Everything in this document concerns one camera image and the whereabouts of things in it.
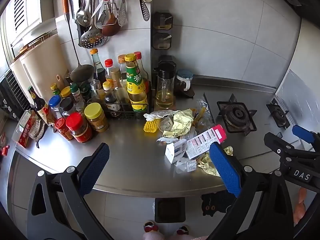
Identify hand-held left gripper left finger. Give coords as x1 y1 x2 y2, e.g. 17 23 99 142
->
26 142 113 240

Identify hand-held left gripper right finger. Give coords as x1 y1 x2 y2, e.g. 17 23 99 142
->
207 142 294 240

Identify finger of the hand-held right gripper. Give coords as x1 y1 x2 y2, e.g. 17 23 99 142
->
264 132 320 161
292 124 320 152

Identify yellow foil wrapper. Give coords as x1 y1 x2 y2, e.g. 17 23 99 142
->
197 146 234 177

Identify white pink medicine box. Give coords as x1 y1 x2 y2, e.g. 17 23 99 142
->
186 124 227 160

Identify small clear plastic packet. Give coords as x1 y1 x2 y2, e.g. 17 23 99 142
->
176 157 198 175

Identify small white blue box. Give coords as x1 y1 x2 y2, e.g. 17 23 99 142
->
164 139 188 165

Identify pale yellow paper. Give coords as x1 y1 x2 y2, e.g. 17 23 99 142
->
162 109 195 138

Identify black trash bin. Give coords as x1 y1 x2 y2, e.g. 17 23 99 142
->
154 197 186 223

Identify silver foil packet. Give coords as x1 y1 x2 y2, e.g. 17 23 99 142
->
156 135 177 144

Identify yellow foam fruit net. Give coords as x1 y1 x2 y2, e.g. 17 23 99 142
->
143 119 161 133

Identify clear printed plastic wrapper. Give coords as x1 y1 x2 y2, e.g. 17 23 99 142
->
196 99 213 112

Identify small clear plastic bag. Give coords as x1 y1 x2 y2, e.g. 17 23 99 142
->
159 117 174 132

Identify white tissue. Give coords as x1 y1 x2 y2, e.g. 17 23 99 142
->
144 110 173 122

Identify small gas burner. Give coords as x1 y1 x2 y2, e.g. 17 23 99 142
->
266 98 291 130

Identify black cat floor mat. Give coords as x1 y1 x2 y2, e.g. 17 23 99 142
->
201 191 237 217

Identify silver foil splash guard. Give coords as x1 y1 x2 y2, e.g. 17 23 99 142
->
274 68 320 152

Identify large red lid jar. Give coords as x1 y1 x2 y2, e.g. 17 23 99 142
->
65 112 93 143

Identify large gas burner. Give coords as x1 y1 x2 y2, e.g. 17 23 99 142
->
216 93 258 137

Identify yellow lid plastic jar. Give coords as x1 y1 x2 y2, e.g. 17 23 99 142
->
84 102 109 133

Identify small red chili jar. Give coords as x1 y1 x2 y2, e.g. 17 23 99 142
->
54 117 74 141

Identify clear bag of spices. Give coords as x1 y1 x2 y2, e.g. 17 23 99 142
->
28 118 48 148

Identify black lid jar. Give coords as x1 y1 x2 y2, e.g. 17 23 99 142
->
59 97 76 118

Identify yellow cap dark sauce bottle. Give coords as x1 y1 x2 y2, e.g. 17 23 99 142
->
102 81 121 116

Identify blue lid bottle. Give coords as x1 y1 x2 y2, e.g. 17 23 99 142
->
48 95 63 121

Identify glass cruet steel top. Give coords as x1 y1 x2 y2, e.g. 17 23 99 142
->
89 79 106 106

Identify green cap spice bottle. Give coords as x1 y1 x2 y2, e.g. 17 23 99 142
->
70 83 83 103

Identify small yellow lid jar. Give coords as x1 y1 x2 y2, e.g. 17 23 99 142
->
60 86 74 101

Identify red food box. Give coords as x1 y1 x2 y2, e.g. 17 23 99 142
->
12 109 38 148

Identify person's left slipper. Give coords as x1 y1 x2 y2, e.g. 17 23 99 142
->
143 221 160 233

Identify tall brown cap clear bottle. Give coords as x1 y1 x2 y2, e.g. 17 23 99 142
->
110 67 131 111

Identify green yellow cap bottle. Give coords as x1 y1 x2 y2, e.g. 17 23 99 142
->
50 83 62 97

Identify large green yellow label bottle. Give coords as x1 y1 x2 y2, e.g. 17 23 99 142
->
124 53 148 112

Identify person's pink trouser legs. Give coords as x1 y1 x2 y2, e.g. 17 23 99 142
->
142 232 208 240

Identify glass jar blue lid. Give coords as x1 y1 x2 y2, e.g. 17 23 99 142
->
176 69 194 93

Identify red cap sauce bottle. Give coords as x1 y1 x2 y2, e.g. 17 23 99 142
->
104 58 121 85

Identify dark soy sauce bottle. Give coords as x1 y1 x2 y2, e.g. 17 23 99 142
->
90 48 107 88

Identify glass oil dispenser black lid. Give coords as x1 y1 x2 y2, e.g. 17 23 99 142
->
153 62 177 110

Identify orange cap bottle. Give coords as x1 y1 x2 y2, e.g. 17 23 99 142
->
117 54 128 81

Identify beige cutting board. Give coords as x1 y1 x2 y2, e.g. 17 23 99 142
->
19 38 76 107

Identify tall red cap bottle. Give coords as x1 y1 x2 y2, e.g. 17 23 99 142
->
134 51 150 85

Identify black seasoning box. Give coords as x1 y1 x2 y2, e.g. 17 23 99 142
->
151 31 173 51
151 11 174 31
157 54 177 68

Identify large steel skimmer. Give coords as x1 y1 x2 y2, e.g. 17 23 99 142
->
78 0 110 50

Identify brown wooden ladle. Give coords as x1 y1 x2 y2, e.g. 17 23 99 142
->
101 2 121 37

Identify steel ladle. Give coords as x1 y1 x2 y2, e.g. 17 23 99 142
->
76 0 92 27

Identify small steel slotted spoon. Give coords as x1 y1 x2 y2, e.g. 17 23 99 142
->
117 0 127 27

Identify steel slotted spatula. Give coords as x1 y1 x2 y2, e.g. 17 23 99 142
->
136 0 151 22

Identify black wire bottle rack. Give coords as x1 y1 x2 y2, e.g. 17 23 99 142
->
86 79 152 117

